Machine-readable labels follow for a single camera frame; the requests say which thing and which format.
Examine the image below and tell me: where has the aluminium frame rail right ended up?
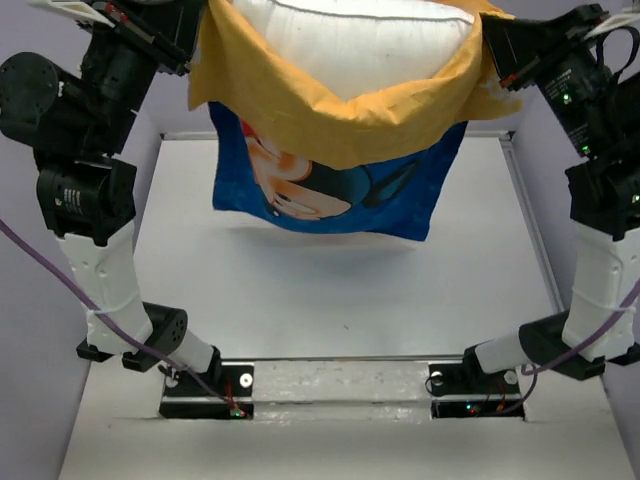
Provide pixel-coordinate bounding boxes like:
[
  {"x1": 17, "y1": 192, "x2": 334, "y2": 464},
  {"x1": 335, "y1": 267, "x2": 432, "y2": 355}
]
[{"x1": 500, "y1": 133, "x2": 576, "y2": 312}]

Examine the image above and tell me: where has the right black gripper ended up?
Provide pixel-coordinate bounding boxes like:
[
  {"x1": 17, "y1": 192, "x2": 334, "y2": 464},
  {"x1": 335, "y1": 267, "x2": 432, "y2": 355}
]
[{"x1": 480, "y1": 3, "x2": 623, "y2": 162}]

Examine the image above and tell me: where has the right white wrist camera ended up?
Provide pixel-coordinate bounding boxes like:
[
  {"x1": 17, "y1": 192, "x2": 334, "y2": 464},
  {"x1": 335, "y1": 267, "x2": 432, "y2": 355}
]
[{"x1": 584, "y1": 1, "x2": 639, "y2": 40}]

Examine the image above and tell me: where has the white pillow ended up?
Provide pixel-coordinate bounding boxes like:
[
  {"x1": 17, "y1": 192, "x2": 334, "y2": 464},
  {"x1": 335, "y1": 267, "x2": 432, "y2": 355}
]
[{"x1": 233, "y1": 0, "x2": 475, "y2": 101}]

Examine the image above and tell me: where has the aluminium frame rail back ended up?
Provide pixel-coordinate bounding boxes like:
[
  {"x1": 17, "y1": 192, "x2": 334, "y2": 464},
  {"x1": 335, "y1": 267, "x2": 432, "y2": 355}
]
[{"x1": 160, "y1": 130, "x2": 515, "y2": 141}]

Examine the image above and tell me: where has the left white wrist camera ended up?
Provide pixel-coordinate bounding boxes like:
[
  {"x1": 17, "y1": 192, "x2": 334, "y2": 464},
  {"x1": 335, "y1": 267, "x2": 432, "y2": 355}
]
[{"x1": 27, "y1": 0, "x2": 115, "y2": 28}]

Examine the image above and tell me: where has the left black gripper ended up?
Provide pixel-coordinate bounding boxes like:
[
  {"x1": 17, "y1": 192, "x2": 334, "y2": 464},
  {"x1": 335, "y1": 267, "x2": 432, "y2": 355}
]
[{"x1": 66, "y1": 0, "x2": 202, "y2": 159}]

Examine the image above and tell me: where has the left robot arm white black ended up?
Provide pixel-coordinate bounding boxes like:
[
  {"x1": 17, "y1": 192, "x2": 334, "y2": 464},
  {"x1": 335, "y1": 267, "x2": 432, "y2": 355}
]
[{"x1": 1, "y1": 1, "x2": 222, "y2": 395}]

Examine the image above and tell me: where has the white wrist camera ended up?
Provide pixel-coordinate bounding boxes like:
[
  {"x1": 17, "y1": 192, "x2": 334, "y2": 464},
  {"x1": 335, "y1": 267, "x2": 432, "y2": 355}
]
[
  {"x1": 584, "y1": 1, "x2": 639, "y2": 40},
  {"x1": 27, "y1": 0, "x2": 115, "y2": 28}
]

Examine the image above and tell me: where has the yellow blue pillowcase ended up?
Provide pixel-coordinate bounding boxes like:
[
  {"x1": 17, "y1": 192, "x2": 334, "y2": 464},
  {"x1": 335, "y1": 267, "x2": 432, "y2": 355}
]
[{"x1": 189, "y1": 1, "x2": 521, "y2": 241}]

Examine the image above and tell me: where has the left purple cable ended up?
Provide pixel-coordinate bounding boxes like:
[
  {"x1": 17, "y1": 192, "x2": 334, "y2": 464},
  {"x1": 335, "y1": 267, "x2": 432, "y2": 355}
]
[{"x1": 0, "y1": 217, "x2": 246, "y2": 416}]

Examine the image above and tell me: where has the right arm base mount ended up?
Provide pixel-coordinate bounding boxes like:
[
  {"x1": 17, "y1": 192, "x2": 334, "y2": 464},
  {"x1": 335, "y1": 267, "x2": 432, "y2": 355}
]
[{"x1": 425, "y1": 354, "x2": 525, "y2": 419}]

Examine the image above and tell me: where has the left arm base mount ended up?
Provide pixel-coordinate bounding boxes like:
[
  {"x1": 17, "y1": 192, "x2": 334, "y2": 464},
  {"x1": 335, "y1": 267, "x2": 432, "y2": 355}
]
[{"x1": 159, "y1": 361, "x2": 255, "y2": 421}]

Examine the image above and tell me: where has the aluminium frame rail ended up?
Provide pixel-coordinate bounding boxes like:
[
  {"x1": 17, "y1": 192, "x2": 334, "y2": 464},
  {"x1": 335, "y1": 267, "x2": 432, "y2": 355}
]
[
  {"x1": 160, "y1": 130, "x2": 515, "y2": 141},
  {"x1": 500, "y1": 133, "x2": 576, "y2": 312}
]

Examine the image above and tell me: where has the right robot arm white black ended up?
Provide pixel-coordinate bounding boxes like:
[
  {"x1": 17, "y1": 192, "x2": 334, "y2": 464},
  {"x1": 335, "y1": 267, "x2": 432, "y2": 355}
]
[{"x1": 460, "y1": 4, "x2": 639, "y2": 392}]

